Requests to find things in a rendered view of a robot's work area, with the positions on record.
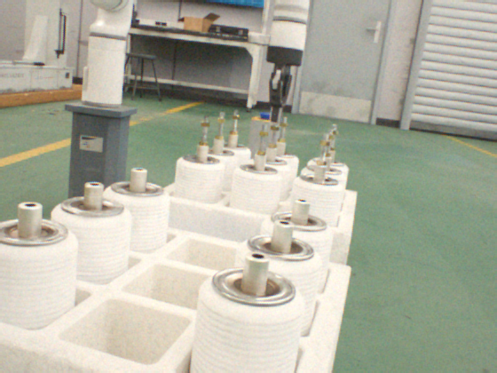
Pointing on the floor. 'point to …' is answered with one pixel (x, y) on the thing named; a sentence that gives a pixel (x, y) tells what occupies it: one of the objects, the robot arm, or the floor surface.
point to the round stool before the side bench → (141, 75)
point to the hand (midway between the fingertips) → (276, 115)
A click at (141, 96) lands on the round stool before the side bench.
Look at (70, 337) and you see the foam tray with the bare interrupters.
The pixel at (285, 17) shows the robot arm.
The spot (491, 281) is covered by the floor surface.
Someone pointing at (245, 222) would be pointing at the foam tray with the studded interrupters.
